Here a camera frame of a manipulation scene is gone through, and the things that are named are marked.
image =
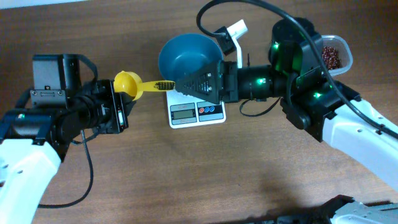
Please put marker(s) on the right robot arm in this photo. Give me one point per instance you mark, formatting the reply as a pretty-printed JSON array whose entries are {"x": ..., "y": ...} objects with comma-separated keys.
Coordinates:
[{"x": 329, "y": 111}]

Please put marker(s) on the clear plastic bean container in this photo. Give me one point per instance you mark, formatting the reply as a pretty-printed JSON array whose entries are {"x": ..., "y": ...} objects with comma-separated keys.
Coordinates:
[{"x": 344, "y": 53}]

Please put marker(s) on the blue plastic bowl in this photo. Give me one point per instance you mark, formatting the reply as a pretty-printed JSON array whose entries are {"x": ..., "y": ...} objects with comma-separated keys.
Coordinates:
[{"x": 185, "y": 54}]

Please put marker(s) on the yellow measuring scoop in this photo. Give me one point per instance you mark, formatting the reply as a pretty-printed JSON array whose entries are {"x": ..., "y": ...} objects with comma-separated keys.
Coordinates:
[{"x": 131, "y": 84}]

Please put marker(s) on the red beans in container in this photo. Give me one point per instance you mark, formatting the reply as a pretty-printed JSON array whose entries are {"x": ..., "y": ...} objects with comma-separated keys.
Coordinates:
[{"x": 330, "y": 56}]

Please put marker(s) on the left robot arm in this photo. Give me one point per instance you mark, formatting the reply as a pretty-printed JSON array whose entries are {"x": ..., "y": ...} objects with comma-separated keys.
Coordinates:
[{"x": 47, "y": 118}]

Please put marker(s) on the white digital kitchen scale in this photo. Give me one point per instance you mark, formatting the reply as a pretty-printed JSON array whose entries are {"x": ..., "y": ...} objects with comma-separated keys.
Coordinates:
[{"x": 186, "y": 111}]

